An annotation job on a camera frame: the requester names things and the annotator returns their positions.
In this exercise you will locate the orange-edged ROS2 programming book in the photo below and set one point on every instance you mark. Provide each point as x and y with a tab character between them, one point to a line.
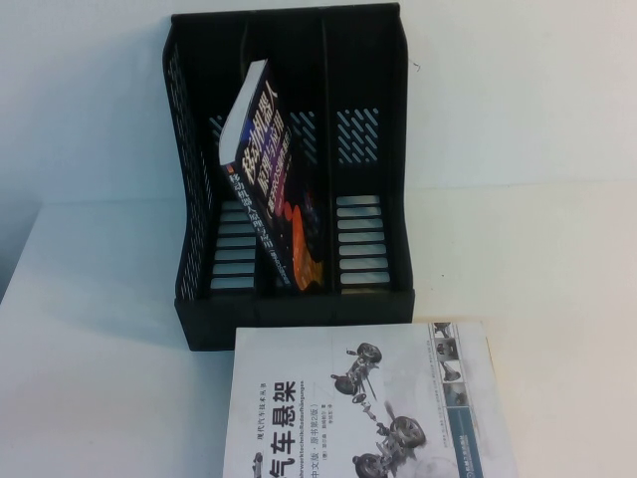
490	356

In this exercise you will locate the white car suspension book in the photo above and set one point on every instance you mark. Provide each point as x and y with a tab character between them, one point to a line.
308	398

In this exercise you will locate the dark mobile robot book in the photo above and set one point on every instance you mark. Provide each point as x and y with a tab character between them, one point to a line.
278	199

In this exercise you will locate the black three-slot book stand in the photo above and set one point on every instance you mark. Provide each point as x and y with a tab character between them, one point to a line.
368	74

